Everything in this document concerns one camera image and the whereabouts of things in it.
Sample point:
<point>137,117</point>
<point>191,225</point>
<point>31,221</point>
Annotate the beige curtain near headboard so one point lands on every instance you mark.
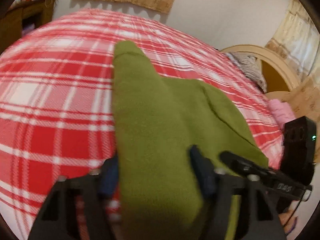
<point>296,40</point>

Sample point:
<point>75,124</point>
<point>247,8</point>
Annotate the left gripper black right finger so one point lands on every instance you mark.
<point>237,207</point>

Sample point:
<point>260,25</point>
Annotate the brown wooden desk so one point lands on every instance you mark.
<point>37,12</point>

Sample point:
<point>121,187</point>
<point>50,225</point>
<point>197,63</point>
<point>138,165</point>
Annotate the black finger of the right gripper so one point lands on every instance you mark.
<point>273,180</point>

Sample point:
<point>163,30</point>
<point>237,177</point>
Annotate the red white plaid bedspread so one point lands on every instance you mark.
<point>56,101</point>

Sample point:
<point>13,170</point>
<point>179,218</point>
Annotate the green striped knit sweater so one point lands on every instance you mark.
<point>157,119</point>

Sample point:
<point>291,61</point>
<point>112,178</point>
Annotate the cream arched bed headboard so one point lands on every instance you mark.
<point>278,74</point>

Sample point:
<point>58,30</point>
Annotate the tan fuzzy blanket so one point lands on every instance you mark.
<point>304,101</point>

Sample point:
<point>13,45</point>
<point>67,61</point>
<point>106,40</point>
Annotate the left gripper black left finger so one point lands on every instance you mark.
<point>57,217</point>

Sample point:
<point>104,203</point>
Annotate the pink fluffy blanket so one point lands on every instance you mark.
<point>281,112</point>

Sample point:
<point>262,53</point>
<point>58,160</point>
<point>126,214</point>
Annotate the grey patterned pillow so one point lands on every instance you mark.
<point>249,66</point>

